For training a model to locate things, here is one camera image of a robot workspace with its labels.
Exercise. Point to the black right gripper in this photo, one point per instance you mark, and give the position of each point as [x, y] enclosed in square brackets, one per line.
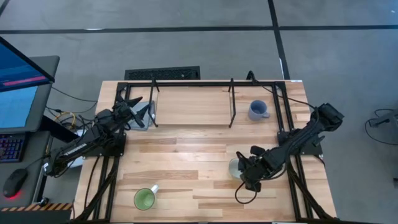
[258, 166]

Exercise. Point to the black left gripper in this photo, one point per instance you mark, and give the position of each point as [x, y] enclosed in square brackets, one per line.
[124, 112]

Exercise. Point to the blue grey mug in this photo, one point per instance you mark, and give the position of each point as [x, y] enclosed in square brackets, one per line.
[257, 109]

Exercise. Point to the white mug green inside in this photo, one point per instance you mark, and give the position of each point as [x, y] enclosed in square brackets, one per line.
[144, 198]

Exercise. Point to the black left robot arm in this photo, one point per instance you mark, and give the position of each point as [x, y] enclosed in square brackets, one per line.
[77, 149]

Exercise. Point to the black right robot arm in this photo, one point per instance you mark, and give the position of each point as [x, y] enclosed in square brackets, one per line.
[298, 143]

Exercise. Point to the grey folded cloth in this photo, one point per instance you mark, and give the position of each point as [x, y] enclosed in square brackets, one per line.
[135, 125]

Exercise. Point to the black keyboard on floor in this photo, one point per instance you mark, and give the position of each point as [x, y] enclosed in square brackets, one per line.
[161, 73]

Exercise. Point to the black desk support bar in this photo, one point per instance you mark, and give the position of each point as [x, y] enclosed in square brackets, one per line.
[59, 129]

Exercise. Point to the white box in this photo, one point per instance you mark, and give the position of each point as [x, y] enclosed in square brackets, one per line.
[74, 162]

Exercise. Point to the grey keyboard desk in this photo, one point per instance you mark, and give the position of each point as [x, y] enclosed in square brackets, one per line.
[34, 168]

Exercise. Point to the black framed computer monitor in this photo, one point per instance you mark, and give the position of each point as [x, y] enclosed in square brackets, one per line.
[18, 70]

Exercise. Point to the backlit black keyboard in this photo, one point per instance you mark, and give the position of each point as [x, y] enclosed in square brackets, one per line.
[11, 147]

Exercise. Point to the yellow black hazard strip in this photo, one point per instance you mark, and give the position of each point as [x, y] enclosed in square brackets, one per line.
[37, 207]

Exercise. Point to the black computer mouse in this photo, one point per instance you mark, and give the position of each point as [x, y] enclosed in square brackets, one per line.
[14, 182]

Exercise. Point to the wooden shelf black metal frame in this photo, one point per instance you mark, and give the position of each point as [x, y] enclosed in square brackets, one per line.
[192, 105]

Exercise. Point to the black metal table frame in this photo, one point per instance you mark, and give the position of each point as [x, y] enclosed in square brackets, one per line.
[202, 84]

